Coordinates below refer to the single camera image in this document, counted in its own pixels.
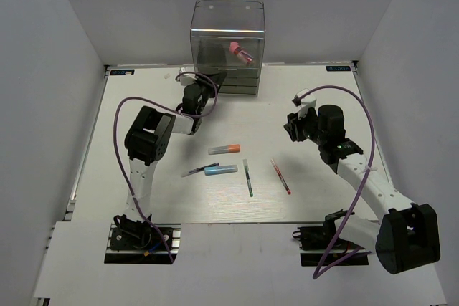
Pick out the green pen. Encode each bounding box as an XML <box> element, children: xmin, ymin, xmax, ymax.
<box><xmin>242</xmin><ymin>159</ymin><xmax>254</xmax><ymax>198</ymax></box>

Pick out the purple pen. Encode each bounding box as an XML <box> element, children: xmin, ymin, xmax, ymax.
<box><xmin>181</xmin><ymin>163</ymin><xmax>219</xmax><ymax>178</ymax></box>

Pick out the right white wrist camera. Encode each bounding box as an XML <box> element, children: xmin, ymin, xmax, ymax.
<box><xmin>292</xmin><ymin>88</ymin><xmax>316</xmax><ymax>118</ymax></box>

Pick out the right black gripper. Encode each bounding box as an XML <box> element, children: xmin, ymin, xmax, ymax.
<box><xmin>285</xmin><ymin>105</ymin><xmax>327</xmax><ymax>145</ymax></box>

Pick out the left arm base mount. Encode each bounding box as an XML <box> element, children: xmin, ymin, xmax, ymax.
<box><xmin>104</xmin><ymin>215</ymin><xmax>181</xmax><ymax>265</ymax></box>

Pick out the pink capped marker tube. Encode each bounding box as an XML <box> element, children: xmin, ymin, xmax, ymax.
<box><xmin>229</xmin><ymin>42</ymin><xmax>254</xmax><ymax>66</ymax></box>

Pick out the orange capped highlighter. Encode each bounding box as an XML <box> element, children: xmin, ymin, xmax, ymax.
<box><xmin>208</xmin><ymin>144</ymin><xmax>240</xmax><ymax>155</ymax></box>

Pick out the red pen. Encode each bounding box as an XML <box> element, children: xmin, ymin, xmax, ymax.
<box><xmin>270</xmin><ymin>159</ymin><xmax>291</xmax><ymax>195</ymax></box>

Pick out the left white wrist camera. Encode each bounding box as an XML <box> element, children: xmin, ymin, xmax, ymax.
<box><xmin>175</xmin><ymin>67</ymin><xmax>196</xmax><ymax>87</ymax></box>

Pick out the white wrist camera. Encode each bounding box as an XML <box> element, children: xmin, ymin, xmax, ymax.
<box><xmin>175</xmin><ymin>67</ymin><xmax>196</xmax><ymax>87</ymax></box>
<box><xmin>292</xmin><ymin>88</ymin><xmax>316</xmax><ymax>118</ymax></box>

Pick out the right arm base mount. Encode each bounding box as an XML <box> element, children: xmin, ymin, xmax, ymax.
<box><xmin>292</xmin><ymin>209</ymin><xmax>358</xmax><ymax>267</ymax></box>

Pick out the clear acrylic drawer organizer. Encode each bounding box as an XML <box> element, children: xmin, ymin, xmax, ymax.
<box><xmin>190</xmin><ymin>0</ymin><xmax>266</xmax><ymax>96</ymax></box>

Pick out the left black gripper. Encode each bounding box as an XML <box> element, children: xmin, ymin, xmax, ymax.
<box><xmin>193</xmin><ymin>72</ymin><xmax>227</xmax><ymax>115</ymax></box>

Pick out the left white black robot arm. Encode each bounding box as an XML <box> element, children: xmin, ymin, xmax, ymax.
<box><xmin>114</xmin><ymin>72</ymin><xmax>227</xmax><ymax>248</ymax></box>

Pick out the blue capped highlighter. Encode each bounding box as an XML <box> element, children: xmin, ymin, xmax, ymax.
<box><xmin>204</xmin><ymin>165</ymin><xmax>238</xmax><ymax>176</ymax></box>

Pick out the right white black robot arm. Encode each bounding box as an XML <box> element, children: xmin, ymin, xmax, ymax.
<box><xmin>284</xmin><ymin>105</ymin><xmax>440</xmax><ymax>274</ymax></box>

